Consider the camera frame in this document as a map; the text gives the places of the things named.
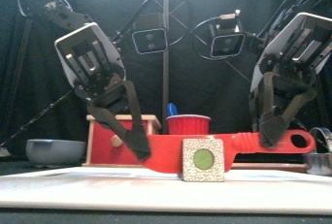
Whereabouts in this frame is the blue plastic utensil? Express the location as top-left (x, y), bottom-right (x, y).
top-left (166, 102), bottom-right (181, 118)

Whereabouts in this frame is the red plastic cup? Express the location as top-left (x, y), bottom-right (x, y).
top-left (165, 113), bottom-right (213, 136)

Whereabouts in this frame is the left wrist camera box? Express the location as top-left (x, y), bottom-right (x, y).
top-left (130, 12), bottom-right (170, 55)

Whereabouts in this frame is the shiny grey metal container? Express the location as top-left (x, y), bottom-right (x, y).
top-left (301, 126), bottom-right (332, 176)

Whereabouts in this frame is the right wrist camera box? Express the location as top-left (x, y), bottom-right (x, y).
top-left (209, 9), bottom-right (248, 58)

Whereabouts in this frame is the slanted dark frame rod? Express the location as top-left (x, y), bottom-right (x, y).
top-left (0, 88), bottom-right (75, 148)

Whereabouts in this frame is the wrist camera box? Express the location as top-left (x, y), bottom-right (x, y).
top-left (130, 12), bottom-right (170, 55)
top-left (209, 9), bottom-right (248, 58)

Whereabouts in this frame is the red wooden drawer box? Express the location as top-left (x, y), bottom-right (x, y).
top-left (84, 113), bottom-right (163, 167)

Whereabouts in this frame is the white plastic cutting board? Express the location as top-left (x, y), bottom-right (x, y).
top-left (0, 166), bottom-right (332, 216)

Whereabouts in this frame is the black seaweed toy sushi piece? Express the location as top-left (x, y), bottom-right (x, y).
top-left (181, 138), bottom-right (228, 183)

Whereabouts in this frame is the grey bowl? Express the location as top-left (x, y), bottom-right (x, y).
top-left (24, 138), bottom-right (88, 167)

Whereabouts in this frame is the vertical metal frame pole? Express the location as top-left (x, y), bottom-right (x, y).
top-left (161, 0), bottom-right (171, 135)

